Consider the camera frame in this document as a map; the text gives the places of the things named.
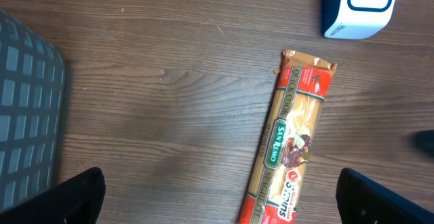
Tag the white barcode scanner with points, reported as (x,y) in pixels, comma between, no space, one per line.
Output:
(354,19)

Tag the orange spaghetti packet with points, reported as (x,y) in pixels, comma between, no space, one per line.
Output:
(286,144)

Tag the grey plastic mesh basket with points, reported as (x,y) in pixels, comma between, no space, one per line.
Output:
(32,89)

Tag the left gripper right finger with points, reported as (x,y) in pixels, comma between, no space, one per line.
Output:
(361,200)

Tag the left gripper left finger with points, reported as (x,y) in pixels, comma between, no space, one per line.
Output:
(75,201)

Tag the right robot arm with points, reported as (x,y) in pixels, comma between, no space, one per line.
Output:
(423,141)

